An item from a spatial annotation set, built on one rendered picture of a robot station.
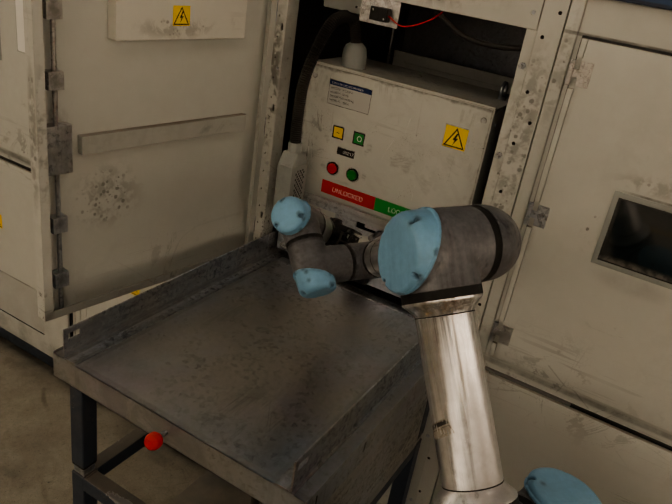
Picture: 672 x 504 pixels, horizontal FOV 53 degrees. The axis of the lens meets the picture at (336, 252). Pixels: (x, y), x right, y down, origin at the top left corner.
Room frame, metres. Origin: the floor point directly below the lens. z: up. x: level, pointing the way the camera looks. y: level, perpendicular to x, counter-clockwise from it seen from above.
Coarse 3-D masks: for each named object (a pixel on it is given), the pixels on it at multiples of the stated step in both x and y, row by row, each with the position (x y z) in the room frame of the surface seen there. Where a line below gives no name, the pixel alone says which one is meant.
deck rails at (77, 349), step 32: (224, 256) 1.52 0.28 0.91; (256, 256) 1.65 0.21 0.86; (160, 288) 1.32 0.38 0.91; (192, 288) 1.42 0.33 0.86; (96, 320) 1.16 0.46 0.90; (128, 320) 1.24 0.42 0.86; (160, 320) 1.28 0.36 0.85; (64, 352) 1.09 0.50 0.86; (96, 352) 1.12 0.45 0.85; (416, 352) 1.26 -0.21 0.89; (384, 384) 1.12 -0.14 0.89; (352, 416) 1.00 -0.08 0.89; (320, 448) 0.91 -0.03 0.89; (288, 480) 0.86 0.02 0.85
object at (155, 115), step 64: (64, 0) 1.29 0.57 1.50; (128, 0) 1.37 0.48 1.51; (192, 0) 1.50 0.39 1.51; (256, 0) 1.70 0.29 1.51; (64, 64) 1.29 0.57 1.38; (128, 64) 1.41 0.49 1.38; (192, 64) 1.55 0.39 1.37; (256, 64) 1.71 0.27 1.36; (64, 128) 1.26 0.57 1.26; (128, 128) 1.40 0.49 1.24; (192, 128) 1.53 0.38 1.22; (64, 192) 1.28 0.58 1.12; (128, 192) 1.41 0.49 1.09; (192, 192) 1.56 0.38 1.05; (256, 192) 1.71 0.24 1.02; (64, 256) 1.28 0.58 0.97; (128, 256) 1.41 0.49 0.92; (192, 256) 1.58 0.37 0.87
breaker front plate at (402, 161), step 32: (320, 96) 1.70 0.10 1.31; (384, 96) 1.62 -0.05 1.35; (416, 96) 1.58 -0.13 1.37; (320, 128) 1.69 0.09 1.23; (352, 128) 1.65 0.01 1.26; (384, 128) 1.61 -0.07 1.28; (416, 128) 1.57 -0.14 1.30; (480, 128) 1.50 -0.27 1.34; (320, 160) 1.68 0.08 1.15; (352, 160) 1.64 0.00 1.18; (384, 160) 1.60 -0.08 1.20; (416, 160) 1.56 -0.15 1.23; (448, 160) 1.53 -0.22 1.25; (480, 160) 1.49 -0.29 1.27; (320, 192) 1.68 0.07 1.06; (384, 192) 1.59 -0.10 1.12; (416, 192) 1.56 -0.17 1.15; (448, 192) 1.52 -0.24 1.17; (352, 224) 1.63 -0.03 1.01
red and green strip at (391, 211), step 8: (328, 184) 1.67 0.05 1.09; (336, 184) 1.66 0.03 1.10; (328, 192) 1.67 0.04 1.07; (336, 192) 1.66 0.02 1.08; (344, 192) 1.64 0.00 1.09; (352, 192) 1.63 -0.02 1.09; (360, 192) 1.62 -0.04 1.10; (352, 200) 1.63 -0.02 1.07; (360, 200) 1.62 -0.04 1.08; (368, 200) 1.61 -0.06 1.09; (376, 200) 1.60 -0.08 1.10; (384, 200) 1.59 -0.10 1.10; (376, 208) 1.60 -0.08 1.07; (384, 208) 1.59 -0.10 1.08; (392, 208) 1.58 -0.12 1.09; (400, 208) 1.57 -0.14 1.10; (392, 216) 1.58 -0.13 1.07
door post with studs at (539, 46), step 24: (552, 0) 1.42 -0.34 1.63; (552, 24) 1.42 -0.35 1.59; (528, 48) 1.44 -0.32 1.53; (552, 48) 1.41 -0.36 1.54; (528, 72) 1.43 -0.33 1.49; (528, 96) 1.42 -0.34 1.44; (504, 120) 1.44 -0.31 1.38; (528, 120) 1.41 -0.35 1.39; (504, 144) 1.43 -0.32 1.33; (528, 144) 1.41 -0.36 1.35; (504, 168) 1.42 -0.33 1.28; (504, 192) 1.42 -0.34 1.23; (480, 312) 1.41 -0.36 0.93; (432, 456) 1.42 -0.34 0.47; (432, 480) 1.41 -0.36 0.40
